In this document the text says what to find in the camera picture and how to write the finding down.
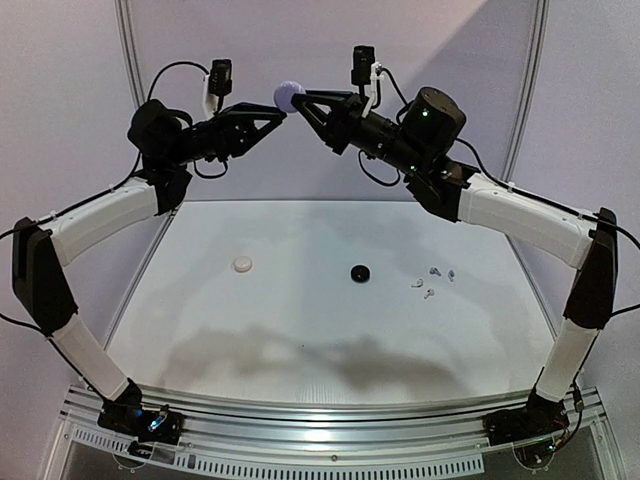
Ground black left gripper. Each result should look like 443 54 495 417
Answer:
165 101 287 165

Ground purple earbud charging case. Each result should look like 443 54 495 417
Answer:
273 81 306 113

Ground black earbud charging case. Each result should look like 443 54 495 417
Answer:
350 264 371 284

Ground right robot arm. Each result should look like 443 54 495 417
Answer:
291 87 618 446

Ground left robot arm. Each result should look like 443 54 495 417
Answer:
12 99 286 445

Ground pink earbud charging case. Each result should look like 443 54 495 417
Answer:
232 256 253 273

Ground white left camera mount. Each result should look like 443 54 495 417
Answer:
202 74 224 119

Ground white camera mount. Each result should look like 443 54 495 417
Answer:
202 74 224 119
361 62 385 118

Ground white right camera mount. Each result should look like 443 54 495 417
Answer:
361 62 385 118

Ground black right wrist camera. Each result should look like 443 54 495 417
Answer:
350 45 375 87

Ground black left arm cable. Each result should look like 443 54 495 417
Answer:
0 60 231 331

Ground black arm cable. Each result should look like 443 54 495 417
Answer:
0 60 231 331
357 67 640 321

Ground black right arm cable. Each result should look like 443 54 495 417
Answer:
357 67 640 321

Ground aluminium left corner post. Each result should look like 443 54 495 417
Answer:
114 0 145 108

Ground aluminium corner post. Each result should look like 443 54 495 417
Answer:
114 0 145 108
501 0 549 181

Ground aluminium right corner post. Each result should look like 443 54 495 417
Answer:
501 0 549 181

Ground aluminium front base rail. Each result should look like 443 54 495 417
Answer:
42 387 625 479

